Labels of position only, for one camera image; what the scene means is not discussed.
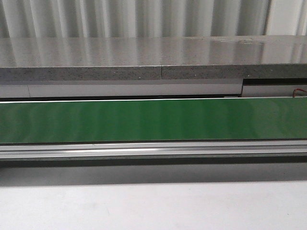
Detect grey stone slab shelf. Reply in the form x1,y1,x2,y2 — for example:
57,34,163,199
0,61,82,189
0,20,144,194
0,35,307,82

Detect green conveyor belt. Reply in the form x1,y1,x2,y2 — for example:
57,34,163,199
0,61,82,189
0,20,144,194
0,98,307,144

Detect white corrugated curtain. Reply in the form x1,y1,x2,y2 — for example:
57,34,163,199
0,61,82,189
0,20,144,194
0,0,307,38

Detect red wire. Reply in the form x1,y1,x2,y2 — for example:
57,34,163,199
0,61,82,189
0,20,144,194
292,88,307,98

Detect aluminium conveyor frame rail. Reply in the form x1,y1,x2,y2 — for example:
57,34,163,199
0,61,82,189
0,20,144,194
0,140,307,160

